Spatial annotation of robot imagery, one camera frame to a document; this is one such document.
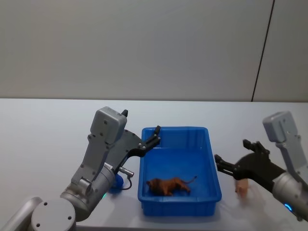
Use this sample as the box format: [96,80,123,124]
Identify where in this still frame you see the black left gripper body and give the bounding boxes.
[105,129,143,169]

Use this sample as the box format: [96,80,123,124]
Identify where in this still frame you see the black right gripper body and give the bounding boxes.
[234,152,286,193]

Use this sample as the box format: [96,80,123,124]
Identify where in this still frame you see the pink pig toy figure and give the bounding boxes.
[234,178,252,199]

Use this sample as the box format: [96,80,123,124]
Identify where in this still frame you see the blue plastic bin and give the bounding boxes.
[137,126,222,217]

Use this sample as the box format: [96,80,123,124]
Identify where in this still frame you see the small blue toy figure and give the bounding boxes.
[109,174,125,193]

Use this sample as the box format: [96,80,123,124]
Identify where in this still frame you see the brown lion toy figure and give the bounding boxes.
[146,175,198,197]

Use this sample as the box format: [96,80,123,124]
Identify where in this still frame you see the dark cable with silver plug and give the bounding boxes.
[118,167,134,191]

